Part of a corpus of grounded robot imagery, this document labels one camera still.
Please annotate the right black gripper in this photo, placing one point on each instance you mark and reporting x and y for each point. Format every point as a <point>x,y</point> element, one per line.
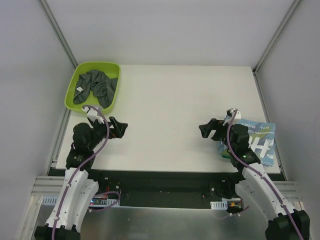
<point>216,129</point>

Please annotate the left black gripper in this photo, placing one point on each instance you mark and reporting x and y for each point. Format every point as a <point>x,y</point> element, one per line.
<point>110,129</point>

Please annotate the dark grey t shirt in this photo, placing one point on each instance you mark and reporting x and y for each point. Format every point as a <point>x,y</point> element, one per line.
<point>99,84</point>

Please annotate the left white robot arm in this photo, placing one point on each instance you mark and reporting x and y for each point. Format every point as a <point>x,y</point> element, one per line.
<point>80,184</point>

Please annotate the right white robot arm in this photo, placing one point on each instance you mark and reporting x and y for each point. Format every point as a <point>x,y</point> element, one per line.
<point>279,218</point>

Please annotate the folded green t shirt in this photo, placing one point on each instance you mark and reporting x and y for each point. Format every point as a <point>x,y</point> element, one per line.
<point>225,154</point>

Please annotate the folded blue printed t shirt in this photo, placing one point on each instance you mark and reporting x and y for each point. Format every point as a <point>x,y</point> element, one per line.
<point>261,139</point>

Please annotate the lime green plastic bin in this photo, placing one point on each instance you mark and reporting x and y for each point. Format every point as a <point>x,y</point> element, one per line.
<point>111,69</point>

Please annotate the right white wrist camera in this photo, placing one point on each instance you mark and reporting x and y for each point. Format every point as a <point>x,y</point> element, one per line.
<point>233,115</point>

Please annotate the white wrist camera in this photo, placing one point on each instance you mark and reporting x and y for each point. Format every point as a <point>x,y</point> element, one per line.
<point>233,115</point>
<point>93,115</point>

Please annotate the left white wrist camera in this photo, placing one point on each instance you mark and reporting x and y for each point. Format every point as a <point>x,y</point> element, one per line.
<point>93,115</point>

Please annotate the right white cable duct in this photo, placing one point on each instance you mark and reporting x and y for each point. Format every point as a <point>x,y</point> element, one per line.
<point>219,205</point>

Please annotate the right aluminium frame post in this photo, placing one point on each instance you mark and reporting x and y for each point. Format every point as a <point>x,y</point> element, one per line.
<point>275,37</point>

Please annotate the aluminium frame post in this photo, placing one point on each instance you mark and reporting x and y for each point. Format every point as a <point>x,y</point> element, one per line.
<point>58,32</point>
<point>275,37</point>

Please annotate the left aluminium frame post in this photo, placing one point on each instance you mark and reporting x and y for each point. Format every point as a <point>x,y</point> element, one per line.
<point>58,32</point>

